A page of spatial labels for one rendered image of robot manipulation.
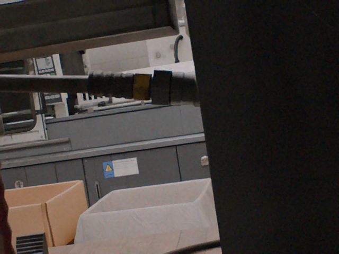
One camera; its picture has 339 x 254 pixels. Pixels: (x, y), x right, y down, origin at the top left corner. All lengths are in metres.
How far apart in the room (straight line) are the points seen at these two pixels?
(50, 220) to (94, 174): 2.34
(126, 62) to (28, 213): 4.32
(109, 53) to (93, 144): 2.13
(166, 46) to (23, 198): 2.53
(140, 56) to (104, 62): 0.40
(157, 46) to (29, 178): 1.47
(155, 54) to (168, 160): 1.00
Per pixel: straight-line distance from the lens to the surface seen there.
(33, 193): 3.30
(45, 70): 4.97
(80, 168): 5.08
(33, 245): 0.72
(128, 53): 6.90
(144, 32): 0.38
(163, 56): 5.50
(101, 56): 7.02
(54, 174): 5.15
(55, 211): 2.80
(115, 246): 1.00
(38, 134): 5.12
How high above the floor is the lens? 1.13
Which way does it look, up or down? 4 degrees down
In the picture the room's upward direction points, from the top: 9 degrees counter-clockwise
